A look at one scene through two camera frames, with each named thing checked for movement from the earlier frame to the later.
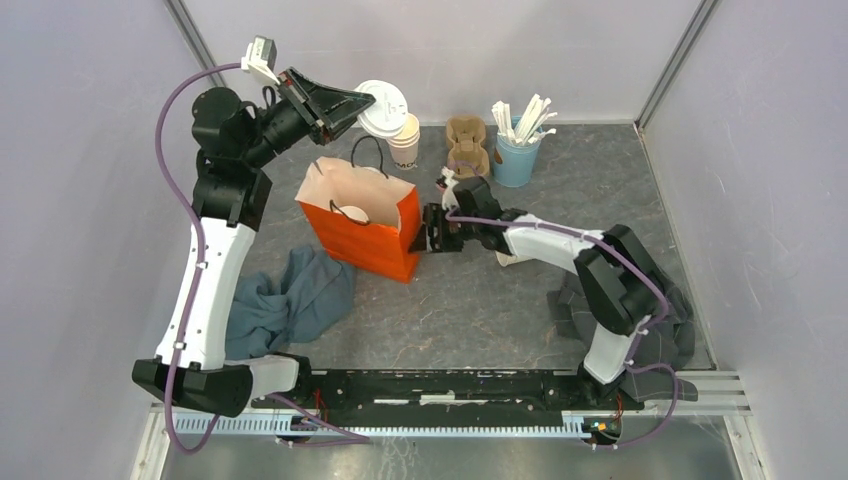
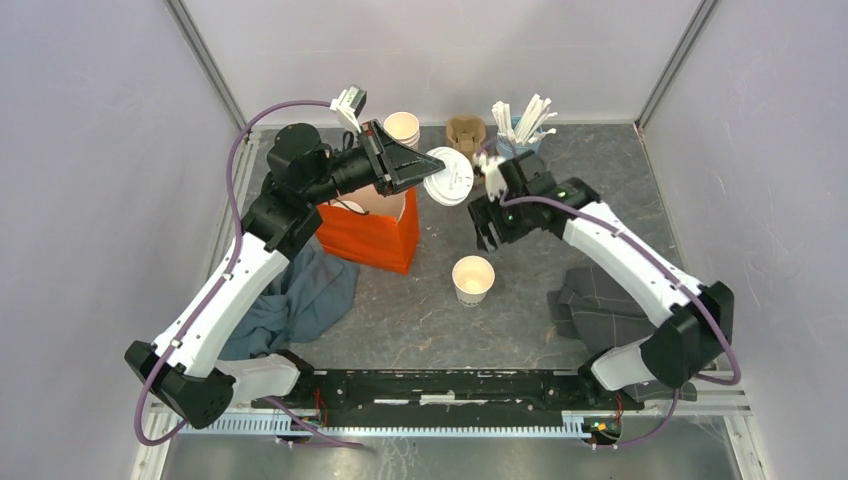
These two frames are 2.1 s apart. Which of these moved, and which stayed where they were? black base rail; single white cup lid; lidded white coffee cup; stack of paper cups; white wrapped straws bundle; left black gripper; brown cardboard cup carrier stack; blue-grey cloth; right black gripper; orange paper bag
Moved: left black gripper; lidded white coffee cup; single white cup lid; right black gripper
Stayed: stack of paper cups; white wrapped straws bundle; brown cardboard cup carrier stack; orange paper bag; blue-grey cloth; black base rail
